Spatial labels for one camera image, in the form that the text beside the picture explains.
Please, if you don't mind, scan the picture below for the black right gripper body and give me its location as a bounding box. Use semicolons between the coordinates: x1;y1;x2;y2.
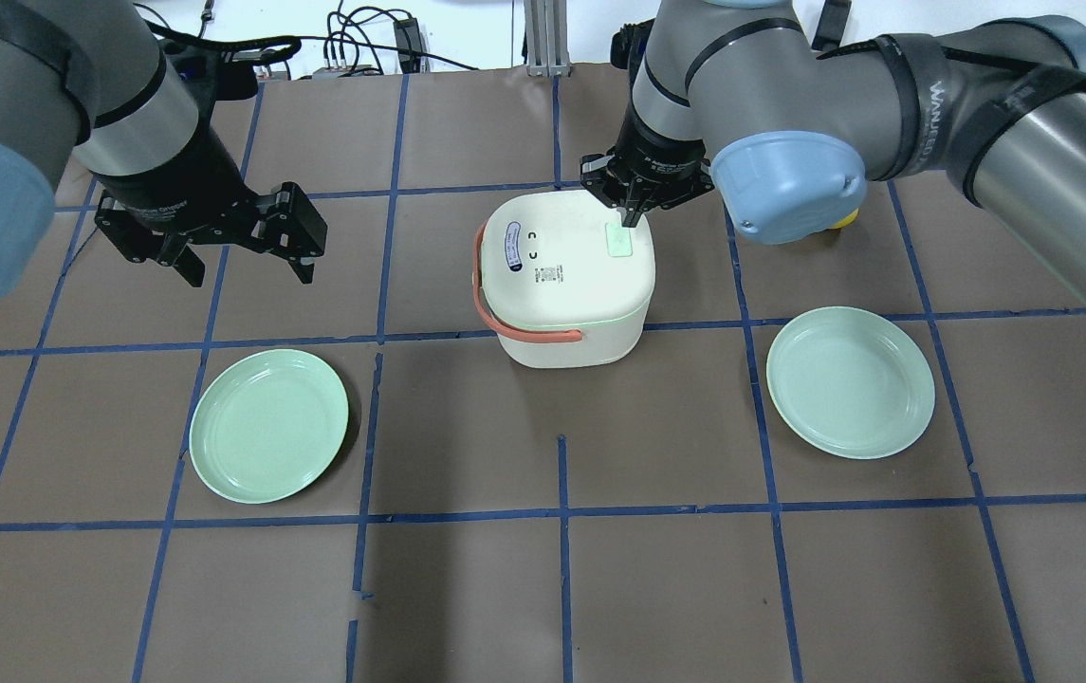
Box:
580;104;714;212

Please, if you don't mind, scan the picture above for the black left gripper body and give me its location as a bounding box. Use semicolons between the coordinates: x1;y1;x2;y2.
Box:
96;122;258;263

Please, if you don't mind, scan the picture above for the green plate near left arm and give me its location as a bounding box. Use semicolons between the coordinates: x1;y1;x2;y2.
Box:
188;347;349;505

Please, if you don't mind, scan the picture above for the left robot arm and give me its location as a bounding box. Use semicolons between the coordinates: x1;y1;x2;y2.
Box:
0;1;327;299

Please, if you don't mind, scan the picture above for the green plate near right arm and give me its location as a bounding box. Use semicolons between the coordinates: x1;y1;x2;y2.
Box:
766;306;936;461

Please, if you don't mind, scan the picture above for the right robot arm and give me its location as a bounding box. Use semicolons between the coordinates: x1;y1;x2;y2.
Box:
580;1;1086;308

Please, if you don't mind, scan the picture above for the white rice cooker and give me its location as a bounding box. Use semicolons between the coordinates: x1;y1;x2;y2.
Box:
470;189;656;369

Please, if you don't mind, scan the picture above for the yellow toy bell pepper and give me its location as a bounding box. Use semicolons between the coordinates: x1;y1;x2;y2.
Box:
830;208;859;231

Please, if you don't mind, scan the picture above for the black power adapter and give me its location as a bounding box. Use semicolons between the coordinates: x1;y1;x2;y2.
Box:
394;17;425;74

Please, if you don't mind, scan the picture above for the aluminium frame post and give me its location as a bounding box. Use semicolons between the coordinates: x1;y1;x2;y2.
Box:
525;0;572;78

